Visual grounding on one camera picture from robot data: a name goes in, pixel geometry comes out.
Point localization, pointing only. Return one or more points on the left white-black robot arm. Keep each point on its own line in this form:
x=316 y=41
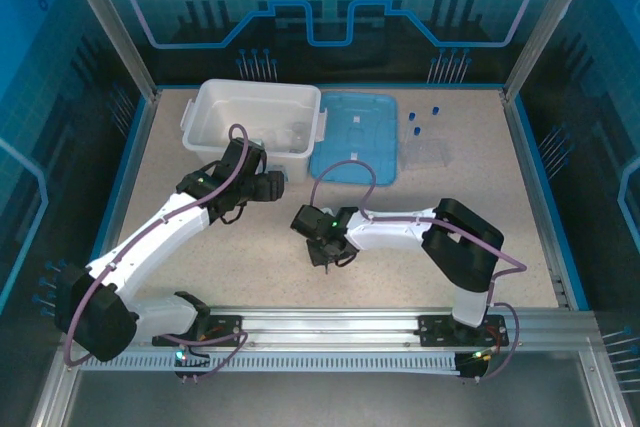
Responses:
x=160 y=232

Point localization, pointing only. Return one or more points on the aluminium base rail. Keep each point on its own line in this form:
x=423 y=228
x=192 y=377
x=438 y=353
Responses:
x=325 y=327

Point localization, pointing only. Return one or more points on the aluminium frame post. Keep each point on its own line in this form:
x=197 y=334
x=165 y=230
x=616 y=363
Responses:
x=112 y=22
x=548 y=22

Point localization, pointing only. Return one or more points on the blue plastic box lid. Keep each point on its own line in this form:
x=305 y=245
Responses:
x=355 y=147

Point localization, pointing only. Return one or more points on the clear plastic test tube rack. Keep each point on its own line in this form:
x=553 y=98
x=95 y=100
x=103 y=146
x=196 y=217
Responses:
x=430 y=154

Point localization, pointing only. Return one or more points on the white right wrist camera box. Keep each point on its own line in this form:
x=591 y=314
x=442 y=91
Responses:
x=326 y=210

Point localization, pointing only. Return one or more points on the white plastic storage box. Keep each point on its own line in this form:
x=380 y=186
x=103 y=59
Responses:
x=235 y=107

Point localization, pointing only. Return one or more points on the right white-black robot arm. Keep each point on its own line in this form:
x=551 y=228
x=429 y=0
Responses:
x=390 y=229

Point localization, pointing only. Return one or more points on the dark blue tweezers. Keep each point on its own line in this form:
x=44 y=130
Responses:
x=326 y=269

